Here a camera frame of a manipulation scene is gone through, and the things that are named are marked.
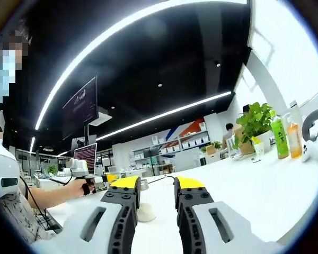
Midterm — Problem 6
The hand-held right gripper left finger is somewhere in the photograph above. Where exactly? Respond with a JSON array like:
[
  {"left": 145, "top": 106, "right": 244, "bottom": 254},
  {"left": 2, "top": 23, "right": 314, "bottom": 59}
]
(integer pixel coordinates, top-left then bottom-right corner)
[{"left": 31, "top": 176, "right": 142, "bottom": 254}]

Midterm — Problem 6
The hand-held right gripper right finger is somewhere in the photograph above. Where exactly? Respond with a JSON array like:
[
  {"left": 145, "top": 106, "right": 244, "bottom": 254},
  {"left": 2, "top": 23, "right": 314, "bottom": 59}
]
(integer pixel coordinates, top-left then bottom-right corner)
[{"left": 174, "top": 176, "right": 285, "bottom": 254}]

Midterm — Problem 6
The glass seasoning bottle steel lid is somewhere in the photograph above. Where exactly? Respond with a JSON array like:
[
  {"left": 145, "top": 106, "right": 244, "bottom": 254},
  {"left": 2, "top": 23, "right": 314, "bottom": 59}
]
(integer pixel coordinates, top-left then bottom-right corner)
[{"left": 136, "top": 178, "right": 157, "bottom": 223}]

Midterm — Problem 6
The white cup yellow label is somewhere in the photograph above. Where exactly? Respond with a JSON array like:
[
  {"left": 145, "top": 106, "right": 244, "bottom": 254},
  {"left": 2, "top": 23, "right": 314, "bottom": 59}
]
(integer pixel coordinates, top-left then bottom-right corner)
[{"left": 251, "top": 136, "right": 265, "bottom": 157}]

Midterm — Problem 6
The green drink bottle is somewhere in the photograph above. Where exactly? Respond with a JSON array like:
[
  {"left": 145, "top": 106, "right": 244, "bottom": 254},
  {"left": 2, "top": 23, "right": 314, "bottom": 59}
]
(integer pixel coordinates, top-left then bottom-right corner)
[{"left": 270, "top": 115, "right": 289, "bottom": 159}]

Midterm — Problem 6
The orange drink bottle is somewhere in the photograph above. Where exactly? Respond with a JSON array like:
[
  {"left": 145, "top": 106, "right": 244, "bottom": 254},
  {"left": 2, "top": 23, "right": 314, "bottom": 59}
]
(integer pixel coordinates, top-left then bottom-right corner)
[{"left": 286, "top": 117, "right": 303, "bottom": 159}]

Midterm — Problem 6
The tall white bottle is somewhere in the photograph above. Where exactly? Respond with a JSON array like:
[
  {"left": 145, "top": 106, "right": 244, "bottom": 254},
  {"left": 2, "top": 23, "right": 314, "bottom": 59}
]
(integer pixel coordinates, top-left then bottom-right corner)
[{"left": 289, "top": 99, "right": 304, "bottom": 125}]

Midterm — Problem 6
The person's left hand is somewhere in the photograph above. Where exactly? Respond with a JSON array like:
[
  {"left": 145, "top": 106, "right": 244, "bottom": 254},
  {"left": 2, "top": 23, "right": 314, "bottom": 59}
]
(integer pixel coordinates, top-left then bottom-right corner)
[{"left": 68, "top": 181, "right": 96, "bottom": 198}]

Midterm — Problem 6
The white ceiling unit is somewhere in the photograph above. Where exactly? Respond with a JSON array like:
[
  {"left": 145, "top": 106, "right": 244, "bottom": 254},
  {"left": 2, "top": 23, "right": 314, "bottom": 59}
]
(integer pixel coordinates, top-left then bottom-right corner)
[{"left": 89, "top": 105, "right": 113, "bottom": 127}]

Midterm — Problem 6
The person's grey patterned shirt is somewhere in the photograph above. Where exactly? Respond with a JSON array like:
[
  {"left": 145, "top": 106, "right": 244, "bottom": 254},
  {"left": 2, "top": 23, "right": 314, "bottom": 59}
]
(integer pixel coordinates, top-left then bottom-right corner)
[{"left": 0, "top": 190, "right": 64, "bottom": 246}]

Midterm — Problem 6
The hanging dark monitor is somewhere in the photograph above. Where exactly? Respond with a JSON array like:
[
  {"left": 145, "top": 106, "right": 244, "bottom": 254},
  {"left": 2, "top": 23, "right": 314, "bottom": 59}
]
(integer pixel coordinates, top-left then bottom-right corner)
[{"left": 61, "top": 75, "right": 99, "bottom": 140}]

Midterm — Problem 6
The white chest device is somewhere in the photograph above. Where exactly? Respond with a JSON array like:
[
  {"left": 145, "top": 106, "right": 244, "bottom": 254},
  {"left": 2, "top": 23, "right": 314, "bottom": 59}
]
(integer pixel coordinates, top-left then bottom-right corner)
[{"left": 0, "top": 152, "right": 21, "bottom": 199}]

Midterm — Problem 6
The grey mesh office chair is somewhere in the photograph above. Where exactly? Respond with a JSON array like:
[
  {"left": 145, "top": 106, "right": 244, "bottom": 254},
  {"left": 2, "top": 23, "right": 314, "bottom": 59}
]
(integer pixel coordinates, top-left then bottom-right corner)
[{"left": 172, "top": 150, "right": 202, "bottom": 170}]

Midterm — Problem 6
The straight ceiling light strip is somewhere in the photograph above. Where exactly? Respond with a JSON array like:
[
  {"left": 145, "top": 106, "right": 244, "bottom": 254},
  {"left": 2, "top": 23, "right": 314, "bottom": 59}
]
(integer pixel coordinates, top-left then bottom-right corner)
[{"left": 95, "top": 91, "right": 233, "bottom": 141}]

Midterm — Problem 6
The shelf unit with white bins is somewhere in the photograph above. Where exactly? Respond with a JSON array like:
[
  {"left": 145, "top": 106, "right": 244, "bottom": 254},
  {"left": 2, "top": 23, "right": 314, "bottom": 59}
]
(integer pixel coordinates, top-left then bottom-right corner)
[{"left": 132, "top": 118, "right": 211, "bottom": 175}]

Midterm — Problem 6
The white framed office chair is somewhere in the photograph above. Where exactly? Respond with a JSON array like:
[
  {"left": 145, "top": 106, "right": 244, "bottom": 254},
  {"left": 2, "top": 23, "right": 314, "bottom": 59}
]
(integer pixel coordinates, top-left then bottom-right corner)
[{"left": 226, "top": 137, "right": 241, "bottom": 157}]

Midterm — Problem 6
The brown cardboard box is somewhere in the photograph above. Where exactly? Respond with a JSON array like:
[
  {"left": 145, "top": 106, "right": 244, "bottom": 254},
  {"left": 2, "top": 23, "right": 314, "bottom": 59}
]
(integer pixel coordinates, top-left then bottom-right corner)
[{"left": 232, "top": 124, "right": 255, "bottom": 156}]

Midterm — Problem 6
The small potted plant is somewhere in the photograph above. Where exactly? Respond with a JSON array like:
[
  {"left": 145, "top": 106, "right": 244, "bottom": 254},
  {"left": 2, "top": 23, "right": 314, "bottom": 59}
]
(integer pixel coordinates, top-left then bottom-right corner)
[{"left": 200, "top": 141, "right": 223, "bottom": 154}]

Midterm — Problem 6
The white plant pot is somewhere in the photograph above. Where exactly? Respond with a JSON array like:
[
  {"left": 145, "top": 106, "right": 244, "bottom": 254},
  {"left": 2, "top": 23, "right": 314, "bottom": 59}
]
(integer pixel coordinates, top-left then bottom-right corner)
[{"left": 254, "top": 131, "right": 271, "bottom": 154}]

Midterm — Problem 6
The green potted plant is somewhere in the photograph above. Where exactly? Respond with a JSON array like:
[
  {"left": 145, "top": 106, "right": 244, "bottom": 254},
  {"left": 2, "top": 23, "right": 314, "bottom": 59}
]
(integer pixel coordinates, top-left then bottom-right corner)
[{"left": 235, "top": 102, "right": 277, "bottom": 149}]

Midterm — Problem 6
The long curved ceiling light strip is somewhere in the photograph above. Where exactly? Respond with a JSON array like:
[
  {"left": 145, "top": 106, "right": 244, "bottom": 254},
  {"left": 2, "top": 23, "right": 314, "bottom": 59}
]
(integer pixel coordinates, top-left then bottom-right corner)
[{"left": 34, "top": 0, "right": 249, "bottom": 131}]

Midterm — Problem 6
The large window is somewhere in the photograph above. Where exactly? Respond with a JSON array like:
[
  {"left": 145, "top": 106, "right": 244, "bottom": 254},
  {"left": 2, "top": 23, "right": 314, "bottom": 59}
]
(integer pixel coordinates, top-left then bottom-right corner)
[{"left": 254, "top": 0, "right": 318, "bottom": 106}]

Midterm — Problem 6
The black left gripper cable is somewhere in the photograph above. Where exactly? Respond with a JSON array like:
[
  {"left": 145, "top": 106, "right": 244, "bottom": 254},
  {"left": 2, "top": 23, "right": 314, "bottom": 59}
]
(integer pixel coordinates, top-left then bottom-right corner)
[{"left": 20, "top": 174, "right": 75, "bottom": 215}]

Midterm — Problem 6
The black table cable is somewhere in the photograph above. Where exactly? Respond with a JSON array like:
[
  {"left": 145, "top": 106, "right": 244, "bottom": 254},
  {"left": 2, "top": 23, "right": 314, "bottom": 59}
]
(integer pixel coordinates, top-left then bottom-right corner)
[{"left": 148, "top": 175, "right": 175, "bottom": 187}]

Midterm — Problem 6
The white headset grey strap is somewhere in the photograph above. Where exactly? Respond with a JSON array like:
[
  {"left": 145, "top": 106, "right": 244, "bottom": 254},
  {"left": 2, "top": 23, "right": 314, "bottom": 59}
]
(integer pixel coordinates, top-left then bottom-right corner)
[{"left": 301, "top": 108, "right": 318, "bottom": 162}]

